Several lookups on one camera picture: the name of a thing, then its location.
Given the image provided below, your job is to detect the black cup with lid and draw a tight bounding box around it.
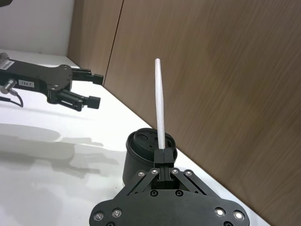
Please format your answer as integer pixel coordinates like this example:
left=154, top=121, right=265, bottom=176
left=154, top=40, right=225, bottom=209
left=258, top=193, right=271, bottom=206
left=122, top=127, right=178, bottom=189

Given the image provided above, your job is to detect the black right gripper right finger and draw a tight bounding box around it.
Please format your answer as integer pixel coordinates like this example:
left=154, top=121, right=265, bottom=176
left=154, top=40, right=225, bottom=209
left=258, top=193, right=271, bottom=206
left=164, top=148, right=208, bottom=196

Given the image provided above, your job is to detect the white paper straw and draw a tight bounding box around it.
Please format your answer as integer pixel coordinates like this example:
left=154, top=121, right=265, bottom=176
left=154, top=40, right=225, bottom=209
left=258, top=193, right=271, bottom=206
left=154, top=58, right=166, bottom=150

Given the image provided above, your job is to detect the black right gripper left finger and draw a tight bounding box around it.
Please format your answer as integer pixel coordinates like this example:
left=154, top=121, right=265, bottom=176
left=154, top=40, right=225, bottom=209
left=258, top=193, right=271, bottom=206
left=126, top=148, right=166, bottom=196

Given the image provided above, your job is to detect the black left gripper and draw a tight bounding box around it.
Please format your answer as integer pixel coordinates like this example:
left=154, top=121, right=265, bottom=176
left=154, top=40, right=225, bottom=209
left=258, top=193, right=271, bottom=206
left=0, top=58, right=104, bottom=112

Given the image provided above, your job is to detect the thin dark cable, silver plug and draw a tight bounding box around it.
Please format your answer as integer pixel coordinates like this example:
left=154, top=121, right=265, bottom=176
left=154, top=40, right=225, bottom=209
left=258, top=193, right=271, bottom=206
left=0, top=79, right=24, bottom=109

